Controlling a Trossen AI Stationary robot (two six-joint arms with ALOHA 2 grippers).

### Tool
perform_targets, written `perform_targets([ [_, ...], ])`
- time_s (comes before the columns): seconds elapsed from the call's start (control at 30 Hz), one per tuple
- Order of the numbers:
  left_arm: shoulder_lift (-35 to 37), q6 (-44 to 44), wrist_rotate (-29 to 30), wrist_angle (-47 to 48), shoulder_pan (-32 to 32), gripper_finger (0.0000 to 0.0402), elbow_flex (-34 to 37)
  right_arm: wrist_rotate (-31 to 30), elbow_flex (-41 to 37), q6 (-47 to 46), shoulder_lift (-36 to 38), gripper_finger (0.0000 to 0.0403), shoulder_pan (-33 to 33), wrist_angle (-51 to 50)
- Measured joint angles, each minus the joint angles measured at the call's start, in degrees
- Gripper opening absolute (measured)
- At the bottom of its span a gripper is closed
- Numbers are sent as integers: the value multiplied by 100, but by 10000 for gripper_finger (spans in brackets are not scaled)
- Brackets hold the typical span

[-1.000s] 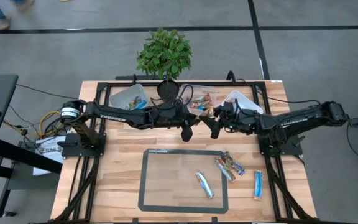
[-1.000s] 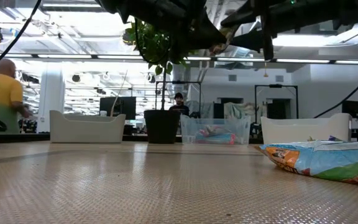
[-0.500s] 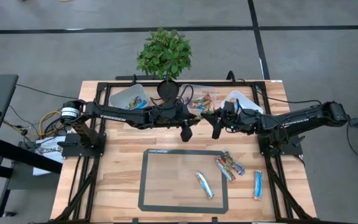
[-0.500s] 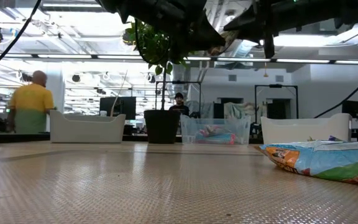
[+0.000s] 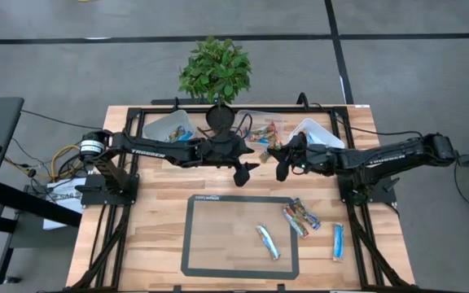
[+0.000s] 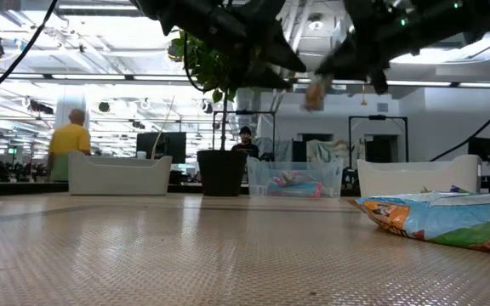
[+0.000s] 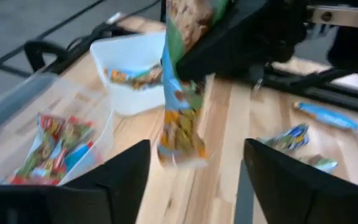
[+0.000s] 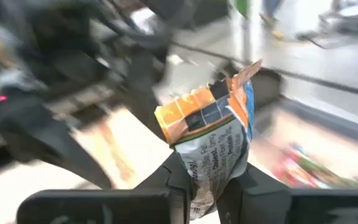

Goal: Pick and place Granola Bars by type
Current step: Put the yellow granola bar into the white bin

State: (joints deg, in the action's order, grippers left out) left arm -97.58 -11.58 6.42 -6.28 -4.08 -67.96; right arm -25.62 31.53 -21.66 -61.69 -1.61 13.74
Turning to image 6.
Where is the pale draped cloth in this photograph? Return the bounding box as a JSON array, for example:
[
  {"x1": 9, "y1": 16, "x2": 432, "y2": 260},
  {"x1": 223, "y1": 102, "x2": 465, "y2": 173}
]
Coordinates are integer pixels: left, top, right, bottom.
[
  {"x1": 256, "y1": 136, "x2": 293, "y2": 162},
  {"x1": 305, "y1": 139, "x2": 361, "y2": 169}
]

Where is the beige mat black border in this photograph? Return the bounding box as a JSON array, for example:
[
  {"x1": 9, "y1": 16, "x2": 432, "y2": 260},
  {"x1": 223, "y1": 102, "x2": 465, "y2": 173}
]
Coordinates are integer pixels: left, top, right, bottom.
[{"x1": 0, "y1": 205, "x2": 490, "y2": 306}]

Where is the silver duct column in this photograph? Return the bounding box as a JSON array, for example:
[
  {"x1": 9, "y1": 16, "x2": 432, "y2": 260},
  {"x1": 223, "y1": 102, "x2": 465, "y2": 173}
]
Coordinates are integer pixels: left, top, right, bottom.
[{"x1": 234, "y1": 88, "x2": 258, "y2": 137}]

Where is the black monitor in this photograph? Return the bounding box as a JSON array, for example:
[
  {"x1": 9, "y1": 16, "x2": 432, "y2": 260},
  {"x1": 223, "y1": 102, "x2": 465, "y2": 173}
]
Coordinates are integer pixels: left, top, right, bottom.
[{"x1": 136, "y1": 131, "x2": 187, "y2": 165}]

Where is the black box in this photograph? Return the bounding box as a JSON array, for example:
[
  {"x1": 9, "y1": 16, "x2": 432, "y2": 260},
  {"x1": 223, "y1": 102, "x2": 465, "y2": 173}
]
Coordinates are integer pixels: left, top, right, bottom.
[{"x1": 468, "y1": 136, "x2": 490, "y2": 162}]

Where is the granola bar orange banner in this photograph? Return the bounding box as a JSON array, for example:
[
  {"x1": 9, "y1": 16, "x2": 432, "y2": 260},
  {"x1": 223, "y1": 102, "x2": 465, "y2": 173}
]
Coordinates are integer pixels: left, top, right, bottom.
[{"x1": 354, "y1": 190, "x2": 490, "y2": 257}]

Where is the thin pale stick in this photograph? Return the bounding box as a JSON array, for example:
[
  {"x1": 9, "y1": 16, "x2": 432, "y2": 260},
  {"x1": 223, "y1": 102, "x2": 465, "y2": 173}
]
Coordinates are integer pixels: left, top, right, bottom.
[{"x1": 150, "y1": 96, "x2": 175, "y2": 161}]

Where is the clear plastic bin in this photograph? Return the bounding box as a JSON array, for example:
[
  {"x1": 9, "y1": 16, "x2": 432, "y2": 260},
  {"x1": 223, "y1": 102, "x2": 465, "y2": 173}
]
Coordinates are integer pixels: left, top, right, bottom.
[{"x1": 246, "y1": 156, "x2": 345, "y2": 200}]

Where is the black cable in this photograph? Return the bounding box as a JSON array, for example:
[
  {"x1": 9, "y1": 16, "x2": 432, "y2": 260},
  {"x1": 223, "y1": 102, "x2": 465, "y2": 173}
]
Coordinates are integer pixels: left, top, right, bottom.
[
  {"x1": 429, "y1": 90, "x2": 490, "y2": 162},
  {"x1": 0, "y1": 0, "x2": 60, "y2": 104}
]

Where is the white plastic bin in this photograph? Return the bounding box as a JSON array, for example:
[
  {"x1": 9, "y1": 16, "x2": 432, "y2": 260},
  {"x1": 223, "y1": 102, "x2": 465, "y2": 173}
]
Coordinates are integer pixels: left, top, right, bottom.
[{"x1": 356, "y1": 154, "x2": 483, "y2": 200}]

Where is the ceiling light strip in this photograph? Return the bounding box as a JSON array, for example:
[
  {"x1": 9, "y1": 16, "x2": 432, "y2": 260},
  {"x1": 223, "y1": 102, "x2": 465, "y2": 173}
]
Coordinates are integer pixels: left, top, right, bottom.
[
  {"x1": 387, "y1": 79, "x2": 453, "y2": 88},
  {"x1": 293, "y1": 77, "x2": 372, "y2": 86},
  {"x1": 132, "y1": 75, "x2": 191, "y2": 82}
]

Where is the grey plastic bin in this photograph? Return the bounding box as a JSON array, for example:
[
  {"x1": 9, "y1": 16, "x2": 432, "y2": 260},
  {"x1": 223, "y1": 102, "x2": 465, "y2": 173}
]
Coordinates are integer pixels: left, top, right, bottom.
[{"x1": 66, "y1": 150, "x2": 174, "y2": 196}]

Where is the green plant in black pot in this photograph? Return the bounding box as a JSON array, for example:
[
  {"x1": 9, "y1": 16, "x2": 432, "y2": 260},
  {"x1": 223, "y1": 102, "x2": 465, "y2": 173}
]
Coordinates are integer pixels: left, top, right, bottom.
[{"x1": 170, "y1": 31, "x2": 263, "y2": 197}]

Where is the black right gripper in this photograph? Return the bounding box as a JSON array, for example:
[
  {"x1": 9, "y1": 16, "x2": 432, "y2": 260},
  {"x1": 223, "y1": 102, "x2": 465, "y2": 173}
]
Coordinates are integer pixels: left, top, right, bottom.
[{"x1": 316, "y1": 0, "x2": 403, "y2": 95}]

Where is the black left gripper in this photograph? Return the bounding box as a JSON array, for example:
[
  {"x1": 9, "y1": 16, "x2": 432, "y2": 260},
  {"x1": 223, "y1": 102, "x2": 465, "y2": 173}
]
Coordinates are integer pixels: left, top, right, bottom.
[{"x1": 159, "y1": 0, "x2": 307, "y2": 93}]

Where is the person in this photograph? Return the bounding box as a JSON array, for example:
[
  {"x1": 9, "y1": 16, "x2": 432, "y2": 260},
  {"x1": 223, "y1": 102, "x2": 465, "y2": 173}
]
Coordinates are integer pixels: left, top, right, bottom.
[
  {"x1": 231, "y1": 125, "x2": 261, "y2": 159},
  {"x1": 48, "y1": 108, "x2": 92, "y2": 182}
]

